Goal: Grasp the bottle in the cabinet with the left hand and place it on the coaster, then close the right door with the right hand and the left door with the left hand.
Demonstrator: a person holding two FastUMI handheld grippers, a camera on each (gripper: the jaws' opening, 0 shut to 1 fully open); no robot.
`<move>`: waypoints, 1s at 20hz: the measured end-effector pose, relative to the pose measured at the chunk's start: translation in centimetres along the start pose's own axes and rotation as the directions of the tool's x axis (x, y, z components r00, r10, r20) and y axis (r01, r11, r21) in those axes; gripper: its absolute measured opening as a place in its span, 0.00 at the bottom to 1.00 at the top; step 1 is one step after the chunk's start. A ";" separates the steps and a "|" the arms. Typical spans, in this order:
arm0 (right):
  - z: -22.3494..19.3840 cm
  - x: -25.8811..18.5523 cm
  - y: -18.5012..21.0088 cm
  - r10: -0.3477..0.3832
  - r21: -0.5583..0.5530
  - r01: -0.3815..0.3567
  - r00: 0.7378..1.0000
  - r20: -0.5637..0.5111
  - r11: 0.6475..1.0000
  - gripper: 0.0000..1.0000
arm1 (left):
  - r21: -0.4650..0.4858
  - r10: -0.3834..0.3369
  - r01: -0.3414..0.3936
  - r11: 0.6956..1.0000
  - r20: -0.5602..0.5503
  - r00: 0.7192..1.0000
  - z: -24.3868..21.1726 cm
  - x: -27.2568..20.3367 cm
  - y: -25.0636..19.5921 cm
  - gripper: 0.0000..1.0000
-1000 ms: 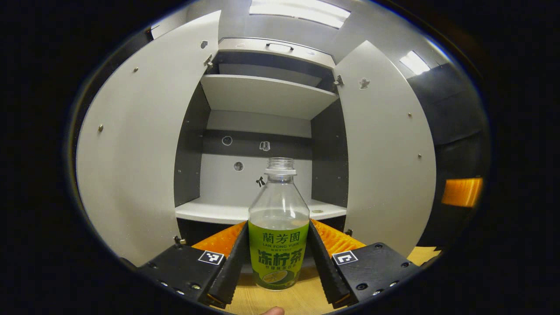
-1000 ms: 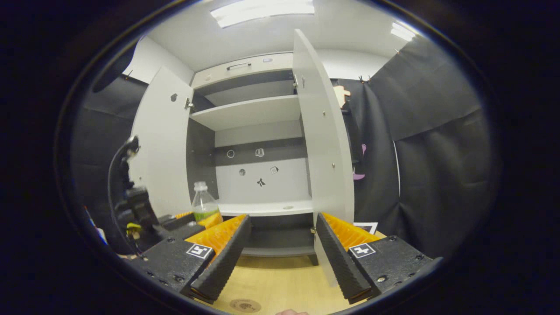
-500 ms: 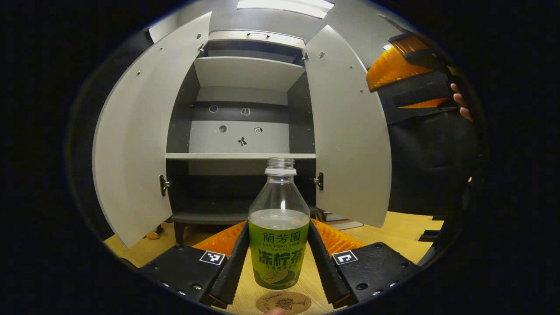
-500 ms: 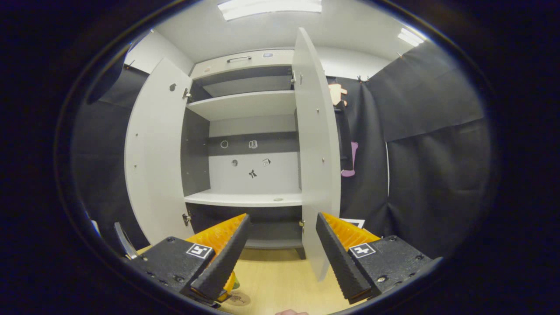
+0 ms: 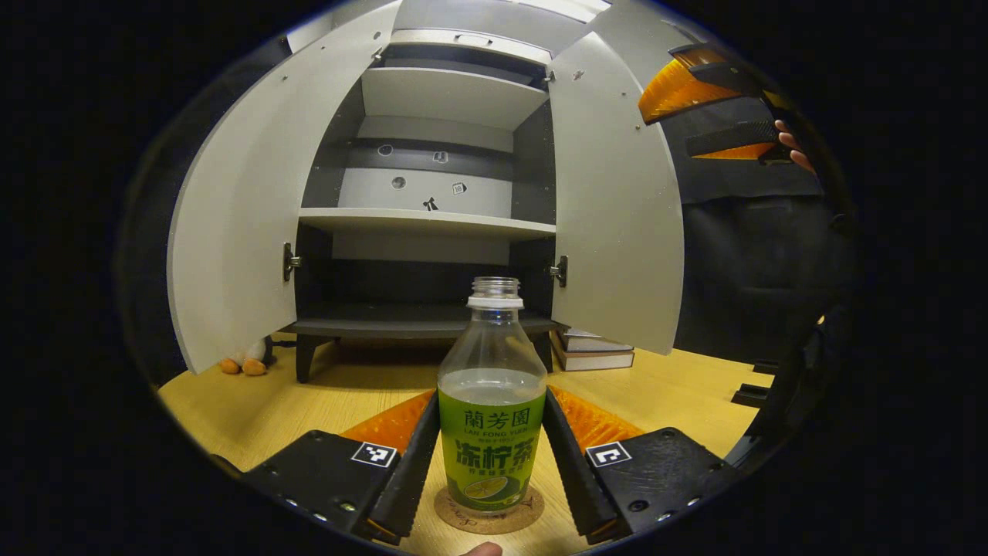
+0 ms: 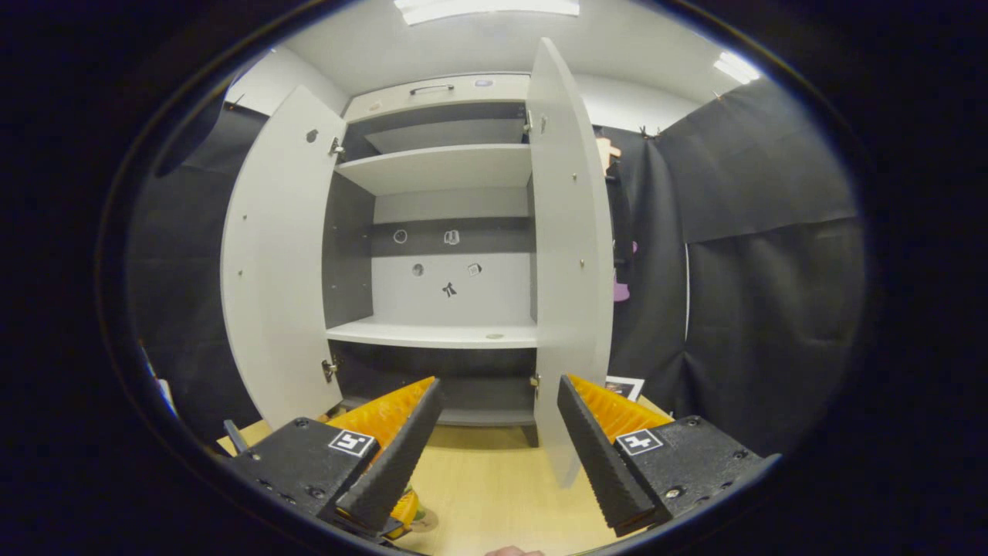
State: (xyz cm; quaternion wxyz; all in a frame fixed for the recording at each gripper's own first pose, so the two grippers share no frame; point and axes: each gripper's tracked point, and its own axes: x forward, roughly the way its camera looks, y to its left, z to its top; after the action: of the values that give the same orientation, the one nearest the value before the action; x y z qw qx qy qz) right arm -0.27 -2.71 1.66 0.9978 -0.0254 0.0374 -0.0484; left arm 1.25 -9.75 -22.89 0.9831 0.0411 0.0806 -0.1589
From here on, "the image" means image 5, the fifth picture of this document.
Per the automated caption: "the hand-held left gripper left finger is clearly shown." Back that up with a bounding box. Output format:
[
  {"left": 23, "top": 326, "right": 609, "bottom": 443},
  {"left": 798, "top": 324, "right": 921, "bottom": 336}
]
[{"left": 243, "top": 388, "right": 441, "bottom": 545}]

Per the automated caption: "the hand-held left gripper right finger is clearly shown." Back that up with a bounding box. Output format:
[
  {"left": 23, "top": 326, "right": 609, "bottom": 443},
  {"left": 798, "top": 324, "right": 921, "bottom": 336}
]
[{"left": 543, "top": 385, "right": 746, "bottom": 544}]

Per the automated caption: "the round cork coaster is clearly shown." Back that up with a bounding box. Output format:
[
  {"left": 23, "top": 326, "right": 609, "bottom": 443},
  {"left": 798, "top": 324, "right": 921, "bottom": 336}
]
[{"left": 434, "top": 485, "right": 546, "bottom": 535}]

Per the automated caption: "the green label bottle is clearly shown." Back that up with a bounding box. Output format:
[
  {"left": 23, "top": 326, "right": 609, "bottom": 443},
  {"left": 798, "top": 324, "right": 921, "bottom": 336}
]
[{"left": 437, "top": 276, "right": 549, "bottom": 517}]

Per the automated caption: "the white cabinet door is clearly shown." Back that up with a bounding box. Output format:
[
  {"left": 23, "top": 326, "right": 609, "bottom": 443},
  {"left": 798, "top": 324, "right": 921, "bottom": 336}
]
[
  {"left": 167, "top": 0, "right": 402, "bottom": 375},
  {"left": 546, "top": 31, "right": 685, "bottom": 356}
]

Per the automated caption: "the white cabinet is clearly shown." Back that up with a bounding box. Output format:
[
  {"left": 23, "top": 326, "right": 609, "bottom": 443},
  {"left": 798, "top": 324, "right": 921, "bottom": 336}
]
[{"left": 282, "top": 29, "right": 572, "bottom": 385}]

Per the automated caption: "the black backdrop cloth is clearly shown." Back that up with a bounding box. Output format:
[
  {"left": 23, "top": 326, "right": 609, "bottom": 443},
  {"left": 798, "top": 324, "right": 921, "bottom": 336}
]
[{"left": 116, "top": 39, "right": 854, "bottom": 387}]

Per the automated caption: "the grey cover book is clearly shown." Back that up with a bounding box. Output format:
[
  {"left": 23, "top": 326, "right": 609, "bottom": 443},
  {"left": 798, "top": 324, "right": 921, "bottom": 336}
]
[{"left": 562, "top": 328, "right": 634, "bottom": 354}]

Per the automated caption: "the penguin plush toy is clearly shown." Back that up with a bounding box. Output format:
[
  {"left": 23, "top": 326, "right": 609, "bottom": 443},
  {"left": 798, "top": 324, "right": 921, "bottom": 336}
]
[{"left": 218, "top": 337, "right": 276, "bottom": 377}]

